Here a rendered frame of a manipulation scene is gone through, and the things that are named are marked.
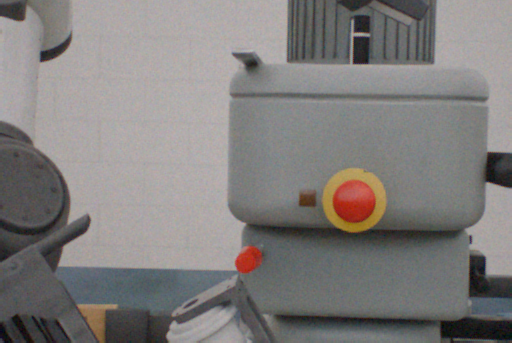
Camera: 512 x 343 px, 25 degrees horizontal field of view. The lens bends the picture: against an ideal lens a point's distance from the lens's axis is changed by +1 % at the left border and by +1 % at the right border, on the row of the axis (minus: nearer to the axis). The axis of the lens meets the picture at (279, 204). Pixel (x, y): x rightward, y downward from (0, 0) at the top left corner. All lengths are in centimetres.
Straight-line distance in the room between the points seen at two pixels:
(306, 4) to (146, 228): 417
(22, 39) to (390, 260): 43
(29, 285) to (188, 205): 478
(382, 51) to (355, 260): 37
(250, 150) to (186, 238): 449
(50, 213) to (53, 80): 475
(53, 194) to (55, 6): 25
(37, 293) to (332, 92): 41
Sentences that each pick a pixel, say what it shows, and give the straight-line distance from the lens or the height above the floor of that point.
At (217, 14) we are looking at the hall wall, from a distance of 561.
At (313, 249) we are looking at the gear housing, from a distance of 122.
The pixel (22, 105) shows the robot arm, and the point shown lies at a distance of 110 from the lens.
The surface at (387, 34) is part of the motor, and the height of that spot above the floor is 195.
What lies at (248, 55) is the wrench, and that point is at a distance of 106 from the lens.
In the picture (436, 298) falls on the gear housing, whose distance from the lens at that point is 123.
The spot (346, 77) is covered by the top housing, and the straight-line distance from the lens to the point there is 112.
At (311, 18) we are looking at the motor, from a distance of 152.
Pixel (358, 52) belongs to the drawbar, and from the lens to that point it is 133.
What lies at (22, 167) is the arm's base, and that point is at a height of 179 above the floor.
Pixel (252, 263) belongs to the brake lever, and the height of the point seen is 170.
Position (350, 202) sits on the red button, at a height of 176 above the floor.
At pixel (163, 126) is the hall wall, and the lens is 562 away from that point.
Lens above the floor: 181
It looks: 3 degrees down
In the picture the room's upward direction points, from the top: 1 degrees clockwise
